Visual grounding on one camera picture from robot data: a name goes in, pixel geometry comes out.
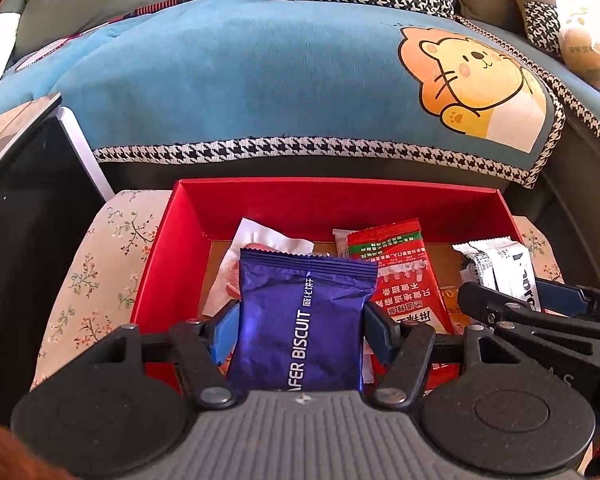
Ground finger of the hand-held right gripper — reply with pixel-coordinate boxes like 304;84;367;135
456;281;600;357
534;279;600;318

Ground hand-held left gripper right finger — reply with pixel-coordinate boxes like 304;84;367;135
362;302;526;408

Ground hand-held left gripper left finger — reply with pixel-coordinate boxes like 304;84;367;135
92;300;243;408

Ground white sandwich cracker packet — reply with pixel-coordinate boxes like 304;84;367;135
469;236;542;313

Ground red gummy candy packet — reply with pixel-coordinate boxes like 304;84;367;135
346;218;463;393

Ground purple wafer biscuit packet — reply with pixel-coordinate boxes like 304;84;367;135
226;247;379;395

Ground round pastry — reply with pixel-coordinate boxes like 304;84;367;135
331;227;355;259

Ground pink sausage pack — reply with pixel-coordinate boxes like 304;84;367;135
202;217;315;326

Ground red cardboard box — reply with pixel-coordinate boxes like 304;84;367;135
129;177;531;396

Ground floral tablecloth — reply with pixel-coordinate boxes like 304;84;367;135
30;189;566;391

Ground teal houndstooth-trim sofa cover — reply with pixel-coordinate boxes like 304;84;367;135
455;15;600;161

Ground black glass table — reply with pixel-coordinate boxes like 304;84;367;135
0;92;116;411

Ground blue cartoon sofa cover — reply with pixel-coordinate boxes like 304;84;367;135
0;2;566;191

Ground white bag with bread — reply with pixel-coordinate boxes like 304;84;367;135
552;0;600;93

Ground small orange houndstooth pillow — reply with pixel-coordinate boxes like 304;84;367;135
502;0;566;58

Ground red striped cloth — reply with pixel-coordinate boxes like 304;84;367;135
122;1;183;20

